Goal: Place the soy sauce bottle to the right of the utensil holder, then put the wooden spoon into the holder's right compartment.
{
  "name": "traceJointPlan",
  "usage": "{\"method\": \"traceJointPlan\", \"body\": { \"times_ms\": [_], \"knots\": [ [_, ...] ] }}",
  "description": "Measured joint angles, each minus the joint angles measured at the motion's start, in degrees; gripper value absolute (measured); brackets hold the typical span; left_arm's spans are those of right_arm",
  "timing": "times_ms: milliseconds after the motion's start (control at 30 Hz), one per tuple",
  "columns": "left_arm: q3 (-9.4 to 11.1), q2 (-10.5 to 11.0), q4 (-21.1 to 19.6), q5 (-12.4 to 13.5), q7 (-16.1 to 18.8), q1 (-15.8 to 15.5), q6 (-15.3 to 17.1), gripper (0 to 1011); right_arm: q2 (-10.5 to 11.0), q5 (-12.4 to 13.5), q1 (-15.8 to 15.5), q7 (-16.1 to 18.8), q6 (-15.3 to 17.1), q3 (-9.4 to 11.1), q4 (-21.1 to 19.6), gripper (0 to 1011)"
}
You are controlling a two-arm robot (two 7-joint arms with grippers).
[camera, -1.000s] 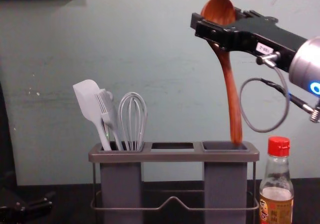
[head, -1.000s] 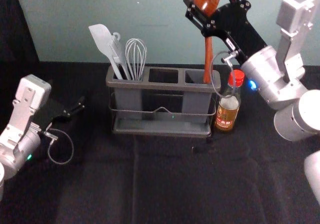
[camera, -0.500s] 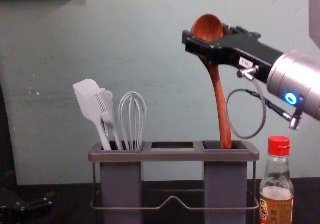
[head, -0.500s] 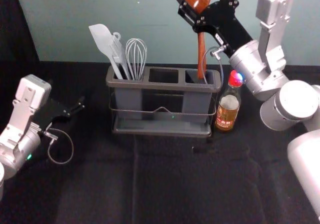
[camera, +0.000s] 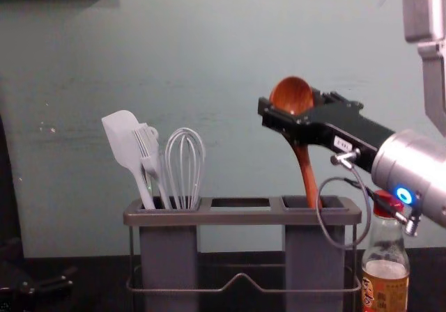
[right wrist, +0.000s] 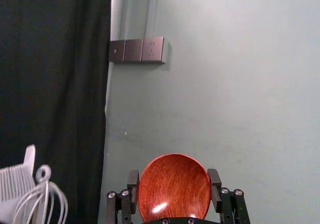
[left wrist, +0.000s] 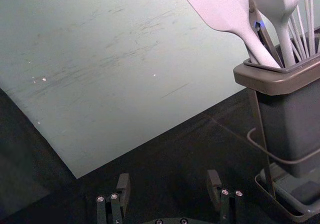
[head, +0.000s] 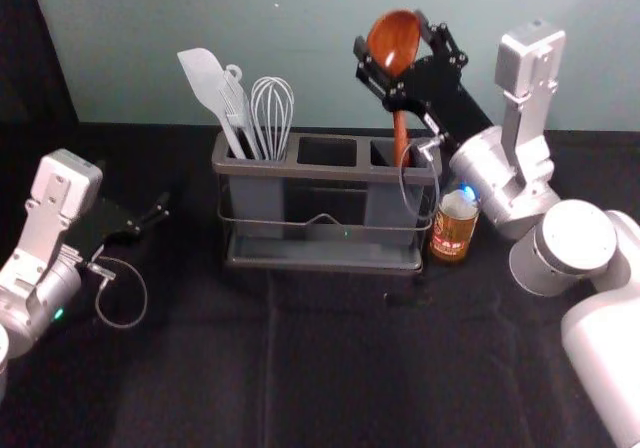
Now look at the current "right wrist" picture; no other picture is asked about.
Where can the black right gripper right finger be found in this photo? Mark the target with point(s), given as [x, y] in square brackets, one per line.
[230, 204]

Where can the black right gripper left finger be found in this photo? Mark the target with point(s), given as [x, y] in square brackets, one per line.
[127, 199]

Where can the red-brown wooden spoon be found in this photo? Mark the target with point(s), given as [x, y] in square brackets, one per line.
[174, 187]

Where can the white slotted plastic utensil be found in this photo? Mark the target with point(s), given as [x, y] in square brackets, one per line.
[15, 181]

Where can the black cloth curtain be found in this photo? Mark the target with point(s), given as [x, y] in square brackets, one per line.
[53, 89]

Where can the dark wall socket panel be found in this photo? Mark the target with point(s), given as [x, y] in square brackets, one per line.
[137, 49]

